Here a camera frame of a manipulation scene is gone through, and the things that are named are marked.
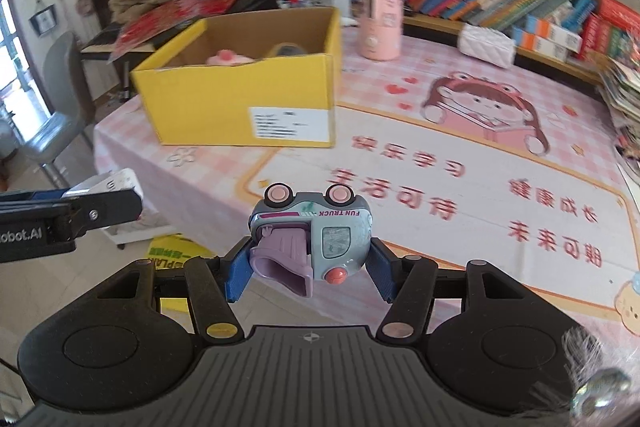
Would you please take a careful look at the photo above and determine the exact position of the yellow plastic bag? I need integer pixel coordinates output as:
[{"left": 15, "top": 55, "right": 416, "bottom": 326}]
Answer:
[{"left": 145, "top": 234, "right": 216, "bottom": 313}]

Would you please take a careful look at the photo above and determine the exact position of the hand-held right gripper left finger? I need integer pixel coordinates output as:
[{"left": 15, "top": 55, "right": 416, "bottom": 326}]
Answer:
[{"left": 95, "top": 249, "right": 256, "bottom": 344}]

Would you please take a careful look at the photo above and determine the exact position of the grey toy truck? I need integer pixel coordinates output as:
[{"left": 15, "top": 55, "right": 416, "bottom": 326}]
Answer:
[{"left": 248, "top": 183, "right": 375, "bottom": 299}]

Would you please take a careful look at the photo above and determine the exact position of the stack of magazines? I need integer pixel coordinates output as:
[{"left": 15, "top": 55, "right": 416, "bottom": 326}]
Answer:
[{"left": 597, "top": 54, "right": 640, "bottom": 188}]

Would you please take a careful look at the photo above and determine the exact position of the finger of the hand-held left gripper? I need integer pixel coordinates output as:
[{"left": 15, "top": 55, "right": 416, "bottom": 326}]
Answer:
[
  {"left": 0, "top": 189, "right": 68, "bottom": 204},
  {"left": 65, "top": 188, "right": 144, "bottom": 239}
]

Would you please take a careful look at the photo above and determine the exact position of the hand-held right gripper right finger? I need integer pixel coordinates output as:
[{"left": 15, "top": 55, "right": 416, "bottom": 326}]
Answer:
[{"left": 367, "top": 238, "right": 526, "bottom": 344}]

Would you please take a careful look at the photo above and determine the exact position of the pink cylinder tin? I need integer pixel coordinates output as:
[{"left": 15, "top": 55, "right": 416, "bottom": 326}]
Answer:
[{"left": 355, "top": 0, "right": 405, "bottom": 61}]

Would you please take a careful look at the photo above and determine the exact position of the dark hanging pouch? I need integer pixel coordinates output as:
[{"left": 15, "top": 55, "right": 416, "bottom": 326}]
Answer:
[{"left": 27, "top": 0, "right": 58, "bottom": 38}]

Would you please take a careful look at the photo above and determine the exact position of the orange and white carton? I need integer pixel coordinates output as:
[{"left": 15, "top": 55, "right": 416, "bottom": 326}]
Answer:
[
  {"left": 512, "top": 29, "right": 571, "bottom": 62},
  {"left": 522, "top": 14, "right": 583, "bottom": 50}
]

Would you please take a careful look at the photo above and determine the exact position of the pink plush pig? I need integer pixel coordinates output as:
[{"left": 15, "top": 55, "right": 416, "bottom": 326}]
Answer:
[{"left": 206, "top": 49, "right": 261, "bottom": 68}]

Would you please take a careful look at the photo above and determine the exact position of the grey chair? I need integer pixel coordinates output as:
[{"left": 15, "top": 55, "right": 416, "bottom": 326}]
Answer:
[{"left": 20, "top": 32, "right": 96, "bottom": 188}]

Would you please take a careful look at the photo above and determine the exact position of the red printed paper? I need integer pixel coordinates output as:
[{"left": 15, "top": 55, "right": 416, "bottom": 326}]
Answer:
[{"left": 110, "top": 0, "right": 241, "bottom": 58}]

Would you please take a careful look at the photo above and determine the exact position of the white charger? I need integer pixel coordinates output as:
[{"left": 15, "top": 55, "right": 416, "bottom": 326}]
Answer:
[{"left": 65, "top": 168, "right": 146, "bottom": 208}]

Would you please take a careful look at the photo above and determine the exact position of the white quilted box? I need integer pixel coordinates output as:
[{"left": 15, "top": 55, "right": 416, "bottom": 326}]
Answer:
[{"left": 457, "top": 24, "right": 517, "bottom": 68}]

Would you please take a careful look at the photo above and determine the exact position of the red boxed book set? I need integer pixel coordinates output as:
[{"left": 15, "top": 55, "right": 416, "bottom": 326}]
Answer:
[{"left": 580, "top": 0, "right": 640, "bottom": 62}]

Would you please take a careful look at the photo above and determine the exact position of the yellow cardboard box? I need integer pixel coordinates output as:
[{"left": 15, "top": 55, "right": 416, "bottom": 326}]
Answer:
[{"left": 129, "top": 6, "right": 343, "bottom": 148}]

